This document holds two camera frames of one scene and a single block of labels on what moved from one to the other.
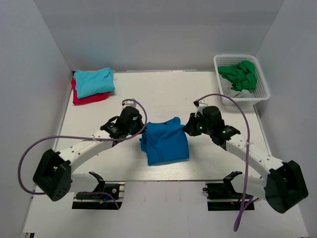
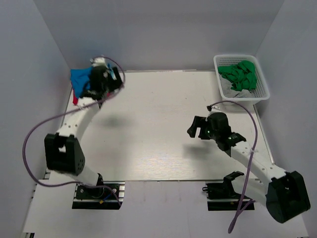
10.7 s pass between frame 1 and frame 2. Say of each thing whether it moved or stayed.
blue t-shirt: moved
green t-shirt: stayed
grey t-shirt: stayed
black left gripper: moved
